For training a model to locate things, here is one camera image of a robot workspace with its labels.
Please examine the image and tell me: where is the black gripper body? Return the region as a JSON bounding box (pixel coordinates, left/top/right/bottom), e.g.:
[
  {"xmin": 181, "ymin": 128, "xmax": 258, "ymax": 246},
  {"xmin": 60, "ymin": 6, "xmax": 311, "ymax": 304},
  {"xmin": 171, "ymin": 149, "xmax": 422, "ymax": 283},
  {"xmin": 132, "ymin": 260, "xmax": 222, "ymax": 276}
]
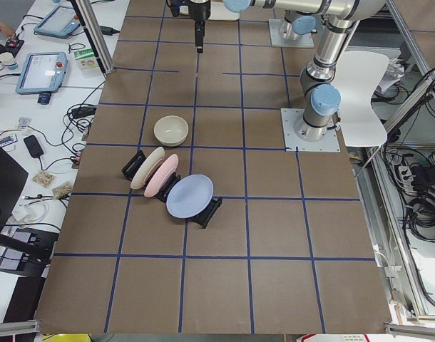
[{"xmin": 166, "ymin": 0, "xmax": 211, "ymax": 21}]

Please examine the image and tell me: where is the cream ceramic bowl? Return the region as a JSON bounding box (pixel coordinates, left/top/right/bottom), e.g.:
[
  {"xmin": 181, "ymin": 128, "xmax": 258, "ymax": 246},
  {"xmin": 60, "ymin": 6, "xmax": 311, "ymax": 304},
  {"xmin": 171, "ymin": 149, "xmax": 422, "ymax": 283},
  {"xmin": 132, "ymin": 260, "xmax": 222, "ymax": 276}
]
[{"xmin": 153, "ymin": 115, "xmax": 189, "ymax": 147}]

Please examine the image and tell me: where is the green white box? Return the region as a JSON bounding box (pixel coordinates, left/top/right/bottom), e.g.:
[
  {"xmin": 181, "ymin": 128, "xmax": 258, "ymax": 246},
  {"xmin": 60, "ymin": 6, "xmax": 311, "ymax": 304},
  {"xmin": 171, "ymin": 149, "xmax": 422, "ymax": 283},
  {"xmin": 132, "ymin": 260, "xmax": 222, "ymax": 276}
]
[{"xmin": 73, "ymin": 48, "xmax": 98, "ymax": 70}]

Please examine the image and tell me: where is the blue teach pendant far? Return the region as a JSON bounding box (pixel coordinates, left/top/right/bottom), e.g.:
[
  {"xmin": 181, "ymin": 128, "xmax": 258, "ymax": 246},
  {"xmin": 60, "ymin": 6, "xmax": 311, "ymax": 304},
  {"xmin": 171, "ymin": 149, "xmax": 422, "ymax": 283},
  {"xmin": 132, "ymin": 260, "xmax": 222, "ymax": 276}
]
[{"xmin": 34, "ymin": 6, "xmax": 81, "ymax": 38}]

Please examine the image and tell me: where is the blue teach pendant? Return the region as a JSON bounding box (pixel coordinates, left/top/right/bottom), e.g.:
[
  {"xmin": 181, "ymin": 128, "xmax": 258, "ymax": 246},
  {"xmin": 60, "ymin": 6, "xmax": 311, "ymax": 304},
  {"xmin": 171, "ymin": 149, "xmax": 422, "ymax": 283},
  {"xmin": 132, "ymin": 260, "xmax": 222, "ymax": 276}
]
[
  {"xmin": 34, "ymin": 6, "xmax": 81, "ymax": 38},
  {"xmin": 16, "ymin": 51, "xmax": 68, "ymax": 95}
]

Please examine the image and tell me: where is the cream plate in rack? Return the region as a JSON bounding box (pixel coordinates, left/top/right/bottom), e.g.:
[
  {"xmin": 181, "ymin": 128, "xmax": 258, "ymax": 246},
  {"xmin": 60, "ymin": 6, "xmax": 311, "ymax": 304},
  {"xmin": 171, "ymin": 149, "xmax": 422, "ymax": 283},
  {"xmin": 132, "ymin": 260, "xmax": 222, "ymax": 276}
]
[{"xmin": 130, "ymin": 147, "xmax": 165, "ymax": 190}]

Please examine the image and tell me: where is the pink plate in rack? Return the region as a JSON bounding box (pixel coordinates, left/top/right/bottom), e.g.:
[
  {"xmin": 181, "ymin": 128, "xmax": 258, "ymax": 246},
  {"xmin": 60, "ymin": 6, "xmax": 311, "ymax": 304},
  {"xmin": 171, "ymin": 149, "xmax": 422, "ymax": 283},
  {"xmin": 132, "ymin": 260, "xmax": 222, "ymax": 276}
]
[{"xmin": 143, "ymin": 154, "xmax": 179, "ymax": 197}]

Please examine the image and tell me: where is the black dish rack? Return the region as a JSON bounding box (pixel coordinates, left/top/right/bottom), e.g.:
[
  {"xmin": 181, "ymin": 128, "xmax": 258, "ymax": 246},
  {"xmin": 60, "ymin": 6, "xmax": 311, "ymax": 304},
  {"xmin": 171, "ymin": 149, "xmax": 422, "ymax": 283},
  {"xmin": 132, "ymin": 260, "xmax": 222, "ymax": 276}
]
[{"xmin": 121, "ymin": 147, "xmax": 222, "ymax": 229}]

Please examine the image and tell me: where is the blue teach pendant near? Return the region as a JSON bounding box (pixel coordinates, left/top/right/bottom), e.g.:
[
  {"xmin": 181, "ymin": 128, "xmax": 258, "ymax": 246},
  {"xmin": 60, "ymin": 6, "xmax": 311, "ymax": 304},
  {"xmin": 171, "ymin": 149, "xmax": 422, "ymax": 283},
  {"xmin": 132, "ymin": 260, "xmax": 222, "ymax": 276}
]
[{"xmin": 16, "ymin": 51, "xmax": 68, "ymax": 95}]

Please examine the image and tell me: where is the white plastic chair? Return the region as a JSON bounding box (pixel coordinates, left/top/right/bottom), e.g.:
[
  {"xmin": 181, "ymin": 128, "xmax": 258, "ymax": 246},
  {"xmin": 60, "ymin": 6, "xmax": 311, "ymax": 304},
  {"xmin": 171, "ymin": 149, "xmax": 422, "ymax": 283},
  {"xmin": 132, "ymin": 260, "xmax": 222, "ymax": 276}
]
[{"xmin": 332, "ymin": 51, "xmax": 389, "ymax": 147}]

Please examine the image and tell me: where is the blue plate in rack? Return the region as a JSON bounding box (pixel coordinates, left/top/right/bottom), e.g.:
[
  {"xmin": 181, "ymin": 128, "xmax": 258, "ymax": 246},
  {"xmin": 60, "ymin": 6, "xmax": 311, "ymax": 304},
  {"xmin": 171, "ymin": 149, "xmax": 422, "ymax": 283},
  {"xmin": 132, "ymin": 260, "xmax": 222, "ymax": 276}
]
[{"xmin": 166, "ymin": 175, "xmax": 214, "ymax": 219}]

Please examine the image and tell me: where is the paper cup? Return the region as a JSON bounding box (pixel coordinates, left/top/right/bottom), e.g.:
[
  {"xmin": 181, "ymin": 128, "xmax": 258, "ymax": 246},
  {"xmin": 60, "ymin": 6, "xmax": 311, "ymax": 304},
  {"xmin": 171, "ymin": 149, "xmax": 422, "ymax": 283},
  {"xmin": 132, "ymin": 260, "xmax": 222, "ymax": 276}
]
[{"xmin": 0, "ymin": 52, "xmax": 19, "ymax": 71}]

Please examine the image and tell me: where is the black power adapter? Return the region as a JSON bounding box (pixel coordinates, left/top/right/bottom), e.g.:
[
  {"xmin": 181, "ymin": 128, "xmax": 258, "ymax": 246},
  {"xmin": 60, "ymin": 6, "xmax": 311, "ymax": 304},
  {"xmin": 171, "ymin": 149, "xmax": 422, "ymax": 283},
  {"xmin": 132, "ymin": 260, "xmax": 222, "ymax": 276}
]
[{"xmin": 24, "ymin": 135, "xmax": 44, "ymax": 158}]

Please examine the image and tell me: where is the black monitor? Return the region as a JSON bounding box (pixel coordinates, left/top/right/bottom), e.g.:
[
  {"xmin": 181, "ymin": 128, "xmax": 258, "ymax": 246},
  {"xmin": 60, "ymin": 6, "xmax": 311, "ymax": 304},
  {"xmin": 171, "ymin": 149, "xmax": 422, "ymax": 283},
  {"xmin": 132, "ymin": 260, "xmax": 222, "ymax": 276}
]
[{"xmin": 0, "ymin": 147, "xmax": 29, "ymax": 231}]

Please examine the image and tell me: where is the white power strip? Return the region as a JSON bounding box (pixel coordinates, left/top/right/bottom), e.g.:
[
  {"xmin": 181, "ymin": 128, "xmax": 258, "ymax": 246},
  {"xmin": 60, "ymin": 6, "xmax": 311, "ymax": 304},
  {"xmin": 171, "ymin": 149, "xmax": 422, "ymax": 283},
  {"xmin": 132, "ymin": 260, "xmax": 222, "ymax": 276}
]
[{"xmin": 395, "ymin": 165, "xmax": 414, "ymax": 185}]

